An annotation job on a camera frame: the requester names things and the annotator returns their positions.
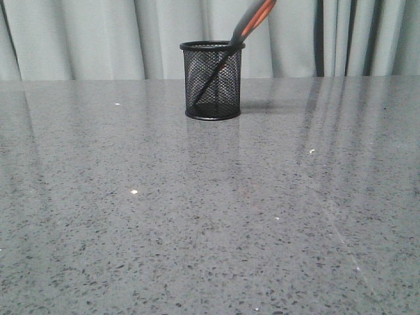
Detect black mesh pen bucket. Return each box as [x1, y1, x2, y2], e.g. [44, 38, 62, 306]
[180, 41, 245, 121]

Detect grey-green curtain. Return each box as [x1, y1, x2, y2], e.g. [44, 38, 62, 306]
[1, 1, 419, 81]

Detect grey orange handled scissors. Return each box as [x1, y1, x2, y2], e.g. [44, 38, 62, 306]
[193, 0, 276, 107]

